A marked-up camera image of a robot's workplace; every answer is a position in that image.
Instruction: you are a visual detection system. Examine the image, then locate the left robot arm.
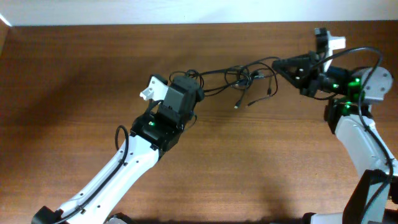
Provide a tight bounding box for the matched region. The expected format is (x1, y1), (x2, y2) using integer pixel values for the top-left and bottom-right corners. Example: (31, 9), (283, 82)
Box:
(31, 75), (205, 224)

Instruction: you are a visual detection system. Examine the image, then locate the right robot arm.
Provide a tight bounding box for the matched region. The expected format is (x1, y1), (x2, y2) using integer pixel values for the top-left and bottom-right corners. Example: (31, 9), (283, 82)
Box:
(272, 47), (397, 223)

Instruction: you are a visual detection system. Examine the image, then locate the black cable bundle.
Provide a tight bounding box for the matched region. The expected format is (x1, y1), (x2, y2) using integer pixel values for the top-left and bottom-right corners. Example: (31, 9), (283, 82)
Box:
(169, 63), (265, 110)

